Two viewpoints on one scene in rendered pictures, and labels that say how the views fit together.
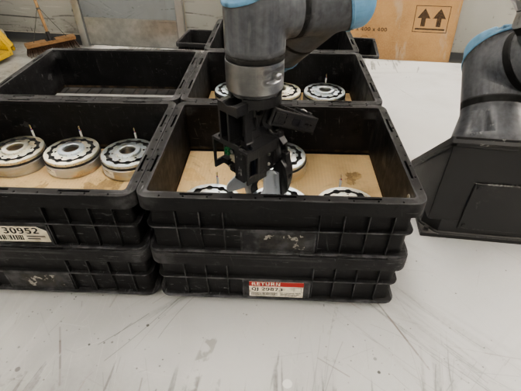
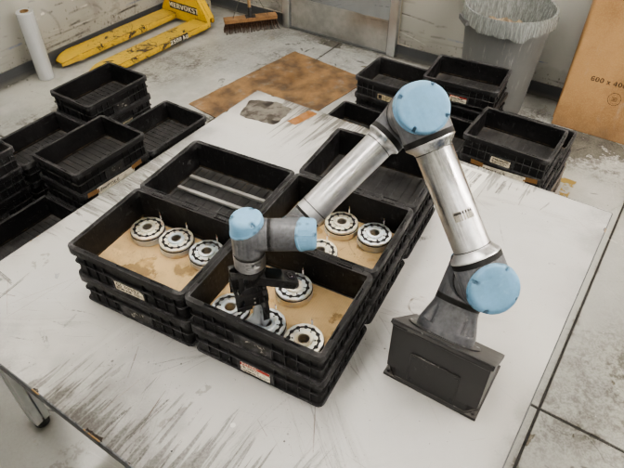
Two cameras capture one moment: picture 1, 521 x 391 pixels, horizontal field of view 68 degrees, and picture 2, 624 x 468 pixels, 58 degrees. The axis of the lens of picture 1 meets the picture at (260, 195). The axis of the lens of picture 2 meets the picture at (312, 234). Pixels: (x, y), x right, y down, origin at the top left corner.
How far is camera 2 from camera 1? 0.97 m
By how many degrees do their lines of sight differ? 20
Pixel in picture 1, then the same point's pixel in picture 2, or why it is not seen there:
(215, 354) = (206, 395)
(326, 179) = (318, 313)
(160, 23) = (370, 19)
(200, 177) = not seen: hidden behind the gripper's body
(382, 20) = not seen: outside the picture
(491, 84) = (448, 287)
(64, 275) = (149, 318)
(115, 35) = (318, 21)
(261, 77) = (244, 266)
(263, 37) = (243, 253)
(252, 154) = (240, 298)
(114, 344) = (160, 367)
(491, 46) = not seen: hidden behind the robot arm
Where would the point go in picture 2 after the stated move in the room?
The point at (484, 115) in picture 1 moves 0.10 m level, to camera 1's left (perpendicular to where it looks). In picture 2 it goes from (436, 308) to (397, 295)
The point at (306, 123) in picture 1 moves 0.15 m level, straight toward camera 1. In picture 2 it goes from (287, 284) to (249, 325)
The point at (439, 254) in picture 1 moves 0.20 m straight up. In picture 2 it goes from (383, 392) to (391, 346)
